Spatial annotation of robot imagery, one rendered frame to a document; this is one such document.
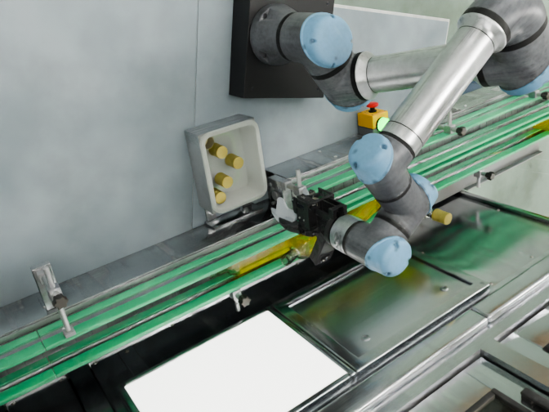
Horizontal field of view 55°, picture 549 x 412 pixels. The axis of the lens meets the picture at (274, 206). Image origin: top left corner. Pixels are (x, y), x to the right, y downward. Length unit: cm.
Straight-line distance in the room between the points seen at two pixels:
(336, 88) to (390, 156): 46
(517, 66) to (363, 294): 68
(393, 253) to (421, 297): 50
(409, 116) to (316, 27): 39
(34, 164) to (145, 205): 29
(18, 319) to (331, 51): 92
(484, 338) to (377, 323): 25
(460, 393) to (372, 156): 59
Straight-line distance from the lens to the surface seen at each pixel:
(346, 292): 146
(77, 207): 136
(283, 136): 158
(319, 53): 123
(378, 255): 95
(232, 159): 143
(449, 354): 131
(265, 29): 135
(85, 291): 134
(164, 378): 130
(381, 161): 88
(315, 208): 108
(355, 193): 156
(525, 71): 115
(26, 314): 134
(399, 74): 125
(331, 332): 133
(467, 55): 100
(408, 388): 123
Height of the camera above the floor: 200
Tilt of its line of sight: 50 degrees down
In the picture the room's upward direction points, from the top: 117 degrees clockwise
